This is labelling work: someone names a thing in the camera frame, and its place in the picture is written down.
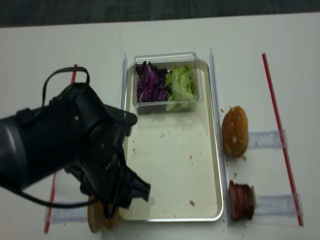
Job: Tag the left red tape strip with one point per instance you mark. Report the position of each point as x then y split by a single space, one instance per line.
74 75

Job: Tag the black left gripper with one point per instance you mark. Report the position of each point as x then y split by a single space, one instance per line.
98 168

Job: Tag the purple cabbage pieces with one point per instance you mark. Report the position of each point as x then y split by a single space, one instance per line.
151 83

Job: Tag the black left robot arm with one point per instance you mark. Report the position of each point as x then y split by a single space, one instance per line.
76 132

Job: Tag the clear holder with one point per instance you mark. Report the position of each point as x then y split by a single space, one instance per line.
275 139
275 205
61 215

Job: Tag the clear holder upper right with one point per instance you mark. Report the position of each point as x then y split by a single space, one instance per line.
275 139

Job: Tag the green lettuce pieces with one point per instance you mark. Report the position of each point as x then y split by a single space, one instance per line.
180 82

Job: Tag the white metal tray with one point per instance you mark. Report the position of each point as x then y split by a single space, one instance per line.
176 153

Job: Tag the red tape strip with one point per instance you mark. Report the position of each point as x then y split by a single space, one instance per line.
295 195
74 75

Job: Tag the top burger bun front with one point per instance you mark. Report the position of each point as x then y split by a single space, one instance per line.
235 132

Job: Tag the clear holder lower right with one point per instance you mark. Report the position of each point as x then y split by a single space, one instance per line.
275 205

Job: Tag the right red tape strip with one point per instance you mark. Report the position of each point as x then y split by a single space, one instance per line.
295 195

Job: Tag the clear plastic salad box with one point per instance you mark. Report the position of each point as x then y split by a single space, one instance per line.
167 61

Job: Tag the left long clear rail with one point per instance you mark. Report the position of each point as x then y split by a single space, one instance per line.
124 82

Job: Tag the red meat patty stack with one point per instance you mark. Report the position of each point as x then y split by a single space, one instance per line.
241 201

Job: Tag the bun slice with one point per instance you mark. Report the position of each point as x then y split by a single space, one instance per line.
111 214
95 216

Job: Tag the clear holder lower left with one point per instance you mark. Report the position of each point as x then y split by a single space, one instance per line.
61 215

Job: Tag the white stopper block meat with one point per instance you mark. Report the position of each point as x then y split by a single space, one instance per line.
255 197

